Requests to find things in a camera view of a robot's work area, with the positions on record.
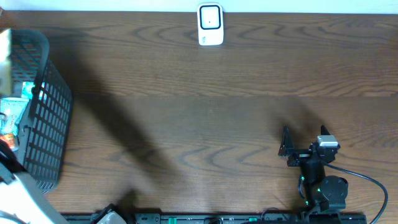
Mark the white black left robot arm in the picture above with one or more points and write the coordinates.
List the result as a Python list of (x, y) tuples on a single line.
[(23, 202)]

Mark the orange snack packet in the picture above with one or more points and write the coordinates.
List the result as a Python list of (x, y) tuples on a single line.
[(11, 141)]

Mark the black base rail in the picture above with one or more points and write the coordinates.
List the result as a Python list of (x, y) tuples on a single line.
[(272, 217)]

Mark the grey plastic mesh basket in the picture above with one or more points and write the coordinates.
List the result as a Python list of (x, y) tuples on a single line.
[(44, 127)]

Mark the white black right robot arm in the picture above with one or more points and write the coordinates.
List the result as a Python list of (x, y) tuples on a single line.
[(323, 194)]

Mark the light green candy packet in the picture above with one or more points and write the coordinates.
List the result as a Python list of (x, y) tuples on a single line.
[(12, 110)]

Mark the small teal gum pack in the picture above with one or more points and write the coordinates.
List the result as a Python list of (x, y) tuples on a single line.
[(27, 91)]

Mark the yellow white snack bag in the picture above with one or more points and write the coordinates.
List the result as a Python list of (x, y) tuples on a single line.
[(6, 78)]

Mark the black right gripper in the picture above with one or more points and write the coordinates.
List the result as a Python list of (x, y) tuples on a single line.
[(286, 148)]

